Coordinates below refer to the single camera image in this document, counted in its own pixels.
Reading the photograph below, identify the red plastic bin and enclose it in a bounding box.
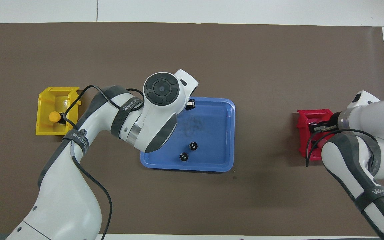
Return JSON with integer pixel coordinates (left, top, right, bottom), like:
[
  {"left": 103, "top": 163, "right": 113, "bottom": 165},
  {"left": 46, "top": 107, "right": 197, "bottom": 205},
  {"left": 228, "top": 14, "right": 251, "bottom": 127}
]
[{"left": 296, "top": 109, "right": 342, "bottom": 161}]

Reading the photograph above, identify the yellow push button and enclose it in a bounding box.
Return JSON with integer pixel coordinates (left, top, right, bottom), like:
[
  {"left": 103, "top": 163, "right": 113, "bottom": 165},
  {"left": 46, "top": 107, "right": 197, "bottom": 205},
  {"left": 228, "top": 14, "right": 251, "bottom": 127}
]
[{"left": 49, "top": 112, "right": 66, "bottom": 124}]

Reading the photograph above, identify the yellow plastic bin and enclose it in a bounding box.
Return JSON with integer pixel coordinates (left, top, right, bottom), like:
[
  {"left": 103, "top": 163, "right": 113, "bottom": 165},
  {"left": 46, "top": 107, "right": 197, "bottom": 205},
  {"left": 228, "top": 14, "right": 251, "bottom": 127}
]
[{"left": 35, "top": 87, "right": 82, "bottom": 136}]

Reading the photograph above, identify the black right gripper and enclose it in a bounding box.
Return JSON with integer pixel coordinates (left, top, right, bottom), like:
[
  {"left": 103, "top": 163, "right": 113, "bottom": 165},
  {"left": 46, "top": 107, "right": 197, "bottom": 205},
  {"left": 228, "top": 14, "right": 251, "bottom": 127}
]
[{"left": 309, "top": 112, "right": 342, "bottom": 133}]

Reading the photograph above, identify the blue plastic tray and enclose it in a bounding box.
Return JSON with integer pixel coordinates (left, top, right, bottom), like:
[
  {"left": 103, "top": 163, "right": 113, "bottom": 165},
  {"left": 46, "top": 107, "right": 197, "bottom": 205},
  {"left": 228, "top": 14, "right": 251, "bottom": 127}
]
[{"left": 140, "top": 97, "right": 236, "bottom": 172}]

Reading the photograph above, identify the brown table mat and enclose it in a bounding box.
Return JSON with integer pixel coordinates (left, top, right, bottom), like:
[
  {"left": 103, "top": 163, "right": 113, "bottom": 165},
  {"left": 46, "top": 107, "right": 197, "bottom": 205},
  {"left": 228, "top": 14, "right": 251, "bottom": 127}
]
[{"left": 0, "top": 22, "right": 384, "bottom": 235}]

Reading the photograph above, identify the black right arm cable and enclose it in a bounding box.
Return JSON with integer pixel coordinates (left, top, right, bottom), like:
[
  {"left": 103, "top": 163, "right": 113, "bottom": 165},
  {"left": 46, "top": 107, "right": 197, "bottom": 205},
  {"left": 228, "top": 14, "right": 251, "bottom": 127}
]
[{"left": 305, "top": 128, "right": 379, "bottom": 167}]

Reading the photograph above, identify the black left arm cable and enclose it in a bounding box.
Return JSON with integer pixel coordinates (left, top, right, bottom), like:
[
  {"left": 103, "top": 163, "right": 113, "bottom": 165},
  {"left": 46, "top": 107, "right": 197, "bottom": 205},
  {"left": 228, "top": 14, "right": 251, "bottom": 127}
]
[{"left": 63, "top": 85, "right": 145, "bottom": 240}]

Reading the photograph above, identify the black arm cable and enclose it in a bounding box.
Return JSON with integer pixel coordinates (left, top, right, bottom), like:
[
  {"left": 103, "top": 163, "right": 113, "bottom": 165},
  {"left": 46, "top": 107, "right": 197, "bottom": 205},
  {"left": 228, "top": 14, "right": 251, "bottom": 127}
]
[
  {"left": 305, "top": 128, "right": 379, "bottom": 167},
  {"left": 63, "top": 85, "right": 145, "bottom": 240}
]

